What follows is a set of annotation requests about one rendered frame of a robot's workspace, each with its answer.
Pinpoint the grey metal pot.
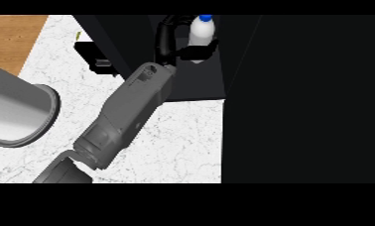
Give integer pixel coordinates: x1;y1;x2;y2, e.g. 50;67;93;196
0;67;63;149

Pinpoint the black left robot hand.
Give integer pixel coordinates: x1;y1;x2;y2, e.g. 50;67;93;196
154;14;221;69

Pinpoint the dark grey cabinet door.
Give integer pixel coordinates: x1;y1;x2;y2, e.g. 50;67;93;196
220;14;375;184

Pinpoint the white bottle with blue cap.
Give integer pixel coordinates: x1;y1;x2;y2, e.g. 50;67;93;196
187;14;217;64

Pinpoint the brown wooden board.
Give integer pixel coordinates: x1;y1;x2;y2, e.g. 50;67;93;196
0;14;52;77

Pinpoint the black box-shaped object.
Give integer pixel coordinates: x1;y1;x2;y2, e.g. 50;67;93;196
74;31;124;78

